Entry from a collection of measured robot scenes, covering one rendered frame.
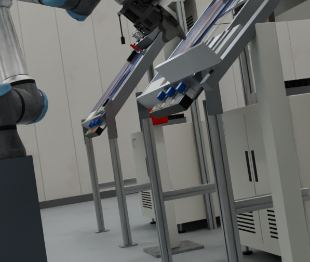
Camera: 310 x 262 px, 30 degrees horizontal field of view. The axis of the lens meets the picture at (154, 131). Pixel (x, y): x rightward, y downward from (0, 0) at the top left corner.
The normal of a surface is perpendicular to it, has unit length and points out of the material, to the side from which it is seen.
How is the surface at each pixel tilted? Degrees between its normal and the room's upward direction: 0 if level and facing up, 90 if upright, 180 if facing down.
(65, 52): 90
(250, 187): 90
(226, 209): 90
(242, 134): 90
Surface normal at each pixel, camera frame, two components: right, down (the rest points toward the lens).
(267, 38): 0.32, -0.07
